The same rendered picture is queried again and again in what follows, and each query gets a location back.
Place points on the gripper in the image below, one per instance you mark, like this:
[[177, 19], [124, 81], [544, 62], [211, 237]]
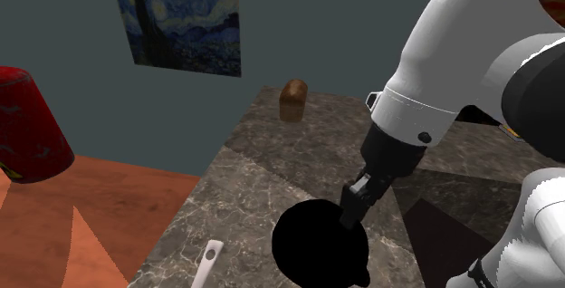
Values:
[[390, 157]]

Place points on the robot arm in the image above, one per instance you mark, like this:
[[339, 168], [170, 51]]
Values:
[[463, 40]]

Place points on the brown bread loaf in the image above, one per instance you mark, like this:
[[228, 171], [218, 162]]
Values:
[[293, 101]]

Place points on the black round object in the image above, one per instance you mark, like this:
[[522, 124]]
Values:
[[315, 247]]

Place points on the red cylinder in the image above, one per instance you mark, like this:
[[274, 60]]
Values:
[[28, 128]]

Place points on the blue night sky wall picture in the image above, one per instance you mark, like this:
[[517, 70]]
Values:
[[185, 18]]

